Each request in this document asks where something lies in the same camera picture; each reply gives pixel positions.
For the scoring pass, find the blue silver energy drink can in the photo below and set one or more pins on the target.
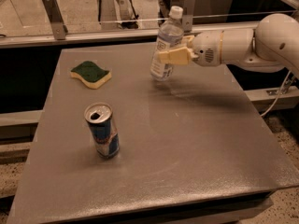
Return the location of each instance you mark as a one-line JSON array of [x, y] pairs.
[[99, 117]]

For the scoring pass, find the horizontal metal rail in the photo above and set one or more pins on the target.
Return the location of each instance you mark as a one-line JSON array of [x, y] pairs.
[[111, 36]]

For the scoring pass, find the green yellow sponge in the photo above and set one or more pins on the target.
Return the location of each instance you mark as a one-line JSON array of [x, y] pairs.
[[91, 75]]

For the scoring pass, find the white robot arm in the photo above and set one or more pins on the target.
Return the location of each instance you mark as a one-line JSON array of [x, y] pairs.
[[272, 45]]

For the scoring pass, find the right metal bracket post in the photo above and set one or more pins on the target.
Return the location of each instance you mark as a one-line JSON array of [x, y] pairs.
[[188, 9]]

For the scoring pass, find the left metal bracket post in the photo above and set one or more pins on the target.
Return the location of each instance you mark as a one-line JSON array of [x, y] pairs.
[[56, 19]]

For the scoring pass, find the blue plastic water bottle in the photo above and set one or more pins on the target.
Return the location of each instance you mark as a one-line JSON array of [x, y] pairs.
[[169, 35]]

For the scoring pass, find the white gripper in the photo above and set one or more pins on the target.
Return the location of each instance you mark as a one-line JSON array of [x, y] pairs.
[[206, 49]]

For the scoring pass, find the metal bracket post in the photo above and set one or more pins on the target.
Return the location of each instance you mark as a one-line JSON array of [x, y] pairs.
[[56, 19], [188, 9]]

